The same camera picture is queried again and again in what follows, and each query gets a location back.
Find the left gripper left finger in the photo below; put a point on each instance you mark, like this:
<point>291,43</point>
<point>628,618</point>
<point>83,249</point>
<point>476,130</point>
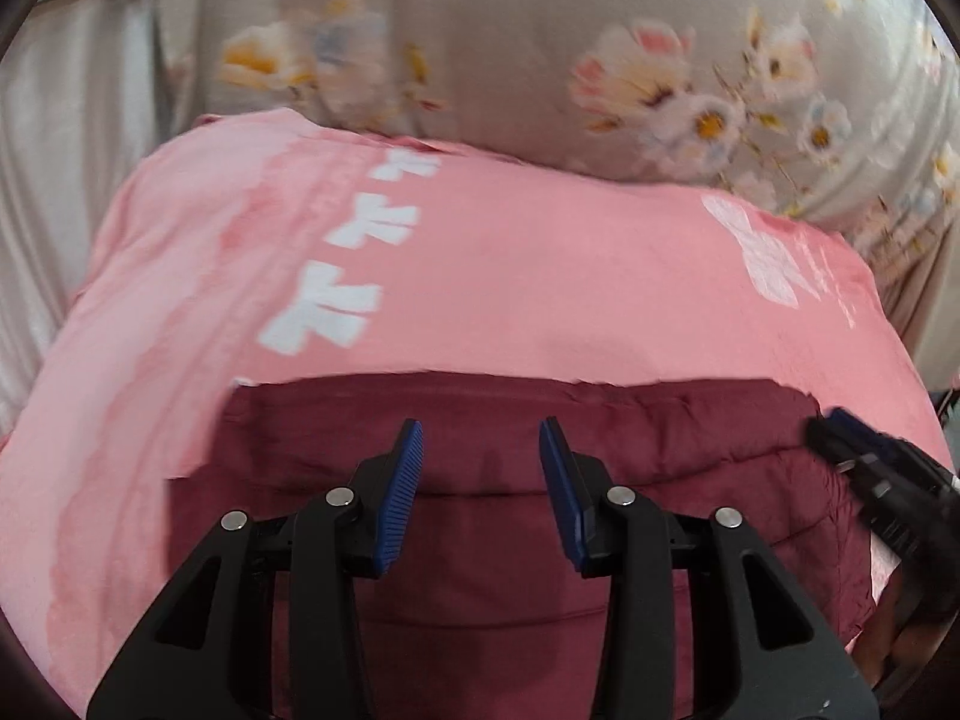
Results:
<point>205,646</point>

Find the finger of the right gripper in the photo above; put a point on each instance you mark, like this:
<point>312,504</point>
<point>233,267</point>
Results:
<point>850,445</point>

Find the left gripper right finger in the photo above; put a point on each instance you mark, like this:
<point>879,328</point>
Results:
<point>761,648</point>

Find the maroon puffer jacket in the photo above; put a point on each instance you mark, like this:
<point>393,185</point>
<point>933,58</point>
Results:
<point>482,616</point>

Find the person right hand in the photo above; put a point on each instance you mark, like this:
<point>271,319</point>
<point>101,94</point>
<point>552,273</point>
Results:
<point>881,641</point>

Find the grey floral bedding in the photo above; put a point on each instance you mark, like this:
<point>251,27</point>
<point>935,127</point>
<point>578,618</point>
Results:
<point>841,113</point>

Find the pink plush blanket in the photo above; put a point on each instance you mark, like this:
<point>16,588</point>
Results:
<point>263,249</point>

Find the white satin curtain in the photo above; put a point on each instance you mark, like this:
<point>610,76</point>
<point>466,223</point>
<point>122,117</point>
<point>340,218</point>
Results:
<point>89,88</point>

